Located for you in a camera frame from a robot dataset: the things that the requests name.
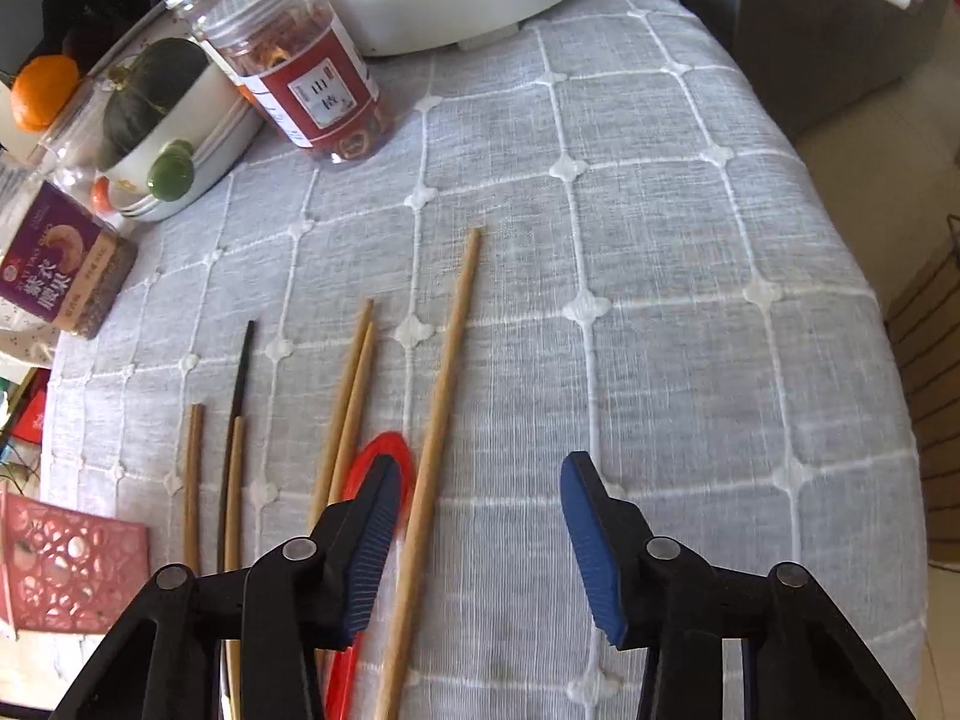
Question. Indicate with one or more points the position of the pink plastic lattice basket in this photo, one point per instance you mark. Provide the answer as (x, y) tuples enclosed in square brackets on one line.
[(127, 540)]

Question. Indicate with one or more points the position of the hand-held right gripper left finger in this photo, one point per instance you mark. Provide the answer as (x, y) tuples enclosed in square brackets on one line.
[(371, 540)]

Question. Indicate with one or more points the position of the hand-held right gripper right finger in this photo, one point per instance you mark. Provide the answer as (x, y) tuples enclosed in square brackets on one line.
[(592, 540)]

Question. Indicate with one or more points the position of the wooden chopsticks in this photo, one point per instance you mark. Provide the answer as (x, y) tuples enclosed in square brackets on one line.
[(241, 390)]

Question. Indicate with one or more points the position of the wooden chopstick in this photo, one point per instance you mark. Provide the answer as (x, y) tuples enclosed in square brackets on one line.
[(356, 403), (235, 495), (340, 411), (193, 480), (442, 405)]

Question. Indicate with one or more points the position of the grey metal cabinet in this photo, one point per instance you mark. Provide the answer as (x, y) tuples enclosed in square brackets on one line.
[(787, 67)]

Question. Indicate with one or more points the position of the red label clear jar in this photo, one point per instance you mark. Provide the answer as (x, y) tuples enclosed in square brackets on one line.
[(322, 90)]

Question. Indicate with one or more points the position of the grey checked tablecloth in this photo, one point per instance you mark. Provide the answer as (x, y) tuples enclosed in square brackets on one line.
[(675, 277)]

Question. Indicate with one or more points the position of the orange fruit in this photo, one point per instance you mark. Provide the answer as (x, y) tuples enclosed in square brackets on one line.
[(45, 90)]

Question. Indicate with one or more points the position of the green squash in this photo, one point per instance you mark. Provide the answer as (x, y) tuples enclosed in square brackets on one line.
[(150, 97)]

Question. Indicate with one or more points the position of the purple label clear jar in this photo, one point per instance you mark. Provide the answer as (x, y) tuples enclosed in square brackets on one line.
[(67, 262)]

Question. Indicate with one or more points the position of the red plastic spoon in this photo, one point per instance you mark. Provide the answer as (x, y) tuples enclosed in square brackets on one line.
[(345, 690)]

